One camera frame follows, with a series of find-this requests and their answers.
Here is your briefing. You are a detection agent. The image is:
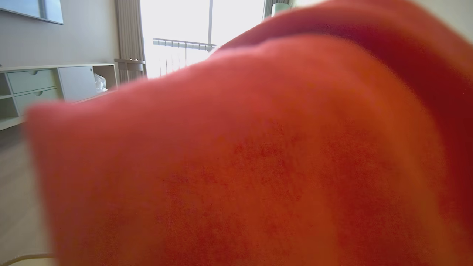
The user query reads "large red garment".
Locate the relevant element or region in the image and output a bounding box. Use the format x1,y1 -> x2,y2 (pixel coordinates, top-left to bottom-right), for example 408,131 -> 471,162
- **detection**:
25,0 -> 473,266

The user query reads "white laundry basket brown rim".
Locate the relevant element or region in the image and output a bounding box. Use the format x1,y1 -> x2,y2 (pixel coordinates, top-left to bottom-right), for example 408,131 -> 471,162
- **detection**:
0,253 -> 57,266

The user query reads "white radiator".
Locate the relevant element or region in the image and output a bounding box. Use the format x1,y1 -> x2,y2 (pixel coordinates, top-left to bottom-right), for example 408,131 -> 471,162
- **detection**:
153,37 -> 217,76

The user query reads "small round side table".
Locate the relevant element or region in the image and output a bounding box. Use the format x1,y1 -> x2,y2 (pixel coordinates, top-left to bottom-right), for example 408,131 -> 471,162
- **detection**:
114,58 -> 146,82

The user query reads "mint green lamp shade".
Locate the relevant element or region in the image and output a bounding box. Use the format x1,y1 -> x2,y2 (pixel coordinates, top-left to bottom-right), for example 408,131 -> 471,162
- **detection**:
272,3 -> 292,17

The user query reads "white plastic bag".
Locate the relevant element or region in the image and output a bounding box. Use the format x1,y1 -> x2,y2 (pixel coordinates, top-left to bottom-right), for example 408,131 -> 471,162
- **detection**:
94,73 -> 108,93

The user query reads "pale green sideboard cabinet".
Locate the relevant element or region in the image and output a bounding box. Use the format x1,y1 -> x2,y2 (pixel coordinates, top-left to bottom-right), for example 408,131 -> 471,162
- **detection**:
0,63 -> 119,132

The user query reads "wall-mounted flat screen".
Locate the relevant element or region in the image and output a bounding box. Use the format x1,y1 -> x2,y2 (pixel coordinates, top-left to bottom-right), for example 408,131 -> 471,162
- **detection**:
0,0 -> 64,25

